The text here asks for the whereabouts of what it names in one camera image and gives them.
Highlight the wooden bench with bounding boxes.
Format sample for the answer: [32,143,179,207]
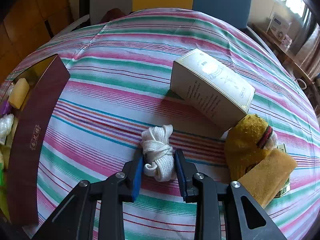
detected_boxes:
[252,24,320,98]

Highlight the striped beige curtain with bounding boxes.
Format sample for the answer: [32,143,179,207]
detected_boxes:
[295,22,320,80]

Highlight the large yellow sponge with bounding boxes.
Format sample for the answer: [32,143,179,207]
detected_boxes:
[237,147,299,209]

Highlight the yellow plush toy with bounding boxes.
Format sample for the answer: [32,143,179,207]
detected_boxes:
[224,114,278,183]

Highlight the white printed carton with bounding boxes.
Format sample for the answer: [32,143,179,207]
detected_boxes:
[266,12,292,40]

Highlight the striped blanket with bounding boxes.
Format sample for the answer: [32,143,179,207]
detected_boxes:
[0,9,320,240]

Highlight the white rope bundle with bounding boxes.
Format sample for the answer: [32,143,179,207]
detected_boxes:
[140,124,177,182]

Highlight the dark red cushion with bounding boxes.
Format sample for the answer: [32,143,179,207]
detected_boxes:
[99,8,128,24]

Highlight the purple snack packet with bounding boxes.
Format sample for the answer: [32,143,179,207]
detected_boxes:
[0,100,13,117]

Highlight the cream printed box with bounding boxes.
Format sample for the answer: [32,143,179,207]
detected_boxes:
[170,49,256,133]

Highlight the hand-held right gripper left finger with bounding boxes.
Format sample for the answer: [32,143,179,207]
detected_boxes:
[32,151,144,240]

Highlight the white cable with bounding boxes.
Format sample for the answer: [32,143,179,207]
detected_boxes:
[295,78,308,90]

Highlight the wooden wardrobe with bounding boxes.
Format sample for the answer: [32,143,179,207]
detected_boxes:
[0,0,83,80]

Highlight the small yellow sponge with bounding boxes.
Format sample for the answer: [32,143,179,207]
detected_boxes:
[7,78,30,110]

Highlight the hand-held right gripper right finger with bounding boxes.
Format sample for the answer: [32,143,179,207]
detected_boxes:
[174,149,288,240]

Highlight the white plastic bag ball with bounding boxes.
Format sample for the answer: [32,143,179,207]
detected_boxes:
[0,114,14,139]

